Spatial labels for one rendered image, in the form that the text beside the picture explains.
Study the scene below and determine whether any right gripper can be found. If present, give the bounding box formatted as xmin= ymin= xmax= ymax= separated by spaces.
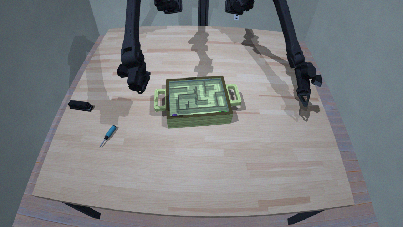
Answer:
xmin=137 ymin=71 xmax=151 ymax=94

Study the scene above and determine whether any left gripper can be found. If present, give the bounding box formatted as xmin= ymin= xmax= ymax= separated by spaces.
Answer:
xmin=296 ymin=77 xmax=311 ymax=107

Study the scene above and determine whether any blue-handled screwdriver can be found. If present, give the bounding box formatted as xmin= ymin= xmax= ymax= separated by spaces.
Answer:
xmin=100 ymin=125 xmax=117 ymax=147

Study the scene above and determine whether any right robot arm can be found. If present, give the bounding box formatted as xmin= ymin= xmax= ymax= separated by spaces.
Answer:
xmin=117 ymin=0 xmax=181 ymax=91

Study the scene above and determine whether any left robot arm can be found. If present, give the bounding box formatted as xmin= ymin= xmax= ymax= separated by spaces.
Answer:
xmin=226 ymin=0 xmax=322 ymax=89

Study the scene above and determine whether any wooden ball maze board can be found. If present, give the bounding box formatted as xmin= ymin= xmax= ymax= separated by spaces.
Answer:
xmin=154 ymin=76 xmax=242 ymax=129

